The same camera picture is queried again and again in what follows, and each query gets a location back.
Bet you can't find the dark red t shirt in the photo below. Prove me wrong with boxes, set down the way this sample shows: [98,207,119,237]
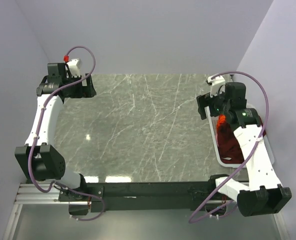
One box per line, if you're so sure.
[217,121,244,164]

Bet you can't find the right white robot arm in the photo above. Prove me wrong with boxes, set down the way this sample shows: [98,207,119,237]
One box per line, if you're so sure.
[196,81,292,217]

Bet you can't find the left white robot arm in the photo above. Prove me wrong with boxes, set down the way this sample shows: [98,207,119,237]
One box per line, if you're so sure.
[14,58,97,201]

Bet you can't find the orange t shirt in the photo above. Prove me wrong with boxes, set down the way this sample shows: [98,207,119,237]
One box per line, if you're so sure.
[216,114,226,129]

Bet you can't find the white plastic basket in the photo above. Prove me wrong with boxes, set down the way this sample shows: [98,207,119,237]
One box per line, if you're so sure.
[205,102,275,168]

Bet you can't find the black base beam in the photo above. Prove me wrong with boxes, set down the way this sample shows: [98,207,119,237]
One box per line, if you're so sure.
[57,181,239,216]

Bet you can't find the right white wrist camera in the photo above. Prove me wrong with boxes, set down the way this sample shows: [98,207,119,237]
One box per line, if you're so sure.
[206,75,226,98]

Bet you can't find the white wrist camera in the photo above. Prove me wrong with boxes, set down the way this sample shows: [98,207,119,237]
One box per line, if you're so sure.
[67,58,82,77]
[206,75,226,98]

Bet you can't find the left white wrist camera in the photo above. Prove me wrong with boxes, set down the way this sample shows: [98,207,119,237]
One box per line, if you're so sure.
[67,58,82,77]

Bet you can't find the aluminium rail frame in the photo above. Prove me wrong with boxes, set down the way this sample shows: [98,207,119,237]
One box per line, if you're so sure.
[14,183,88,205]

